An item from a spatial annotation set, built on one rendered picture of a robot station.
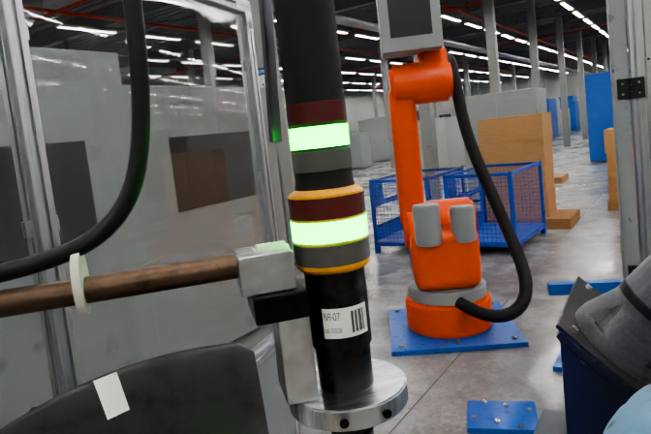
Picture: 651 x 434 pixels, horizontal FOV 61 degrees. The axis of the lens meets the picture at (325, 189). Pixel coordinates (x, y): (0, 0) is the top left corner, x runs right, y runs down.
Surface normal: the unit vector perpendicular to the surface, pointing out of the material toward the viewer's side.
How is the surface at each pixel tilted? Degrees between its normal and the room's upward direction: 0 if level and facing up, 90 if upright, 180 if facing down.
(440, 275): 90
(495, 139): 90
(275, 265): 90
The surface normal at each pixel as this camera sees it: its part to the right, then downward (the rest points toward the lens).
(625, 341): -0.40, -0.16
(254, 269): 0.24, 0.07
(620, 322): -0.60, -0.40
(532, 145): -0.54, 0.15
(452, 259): -0.09, 0.11
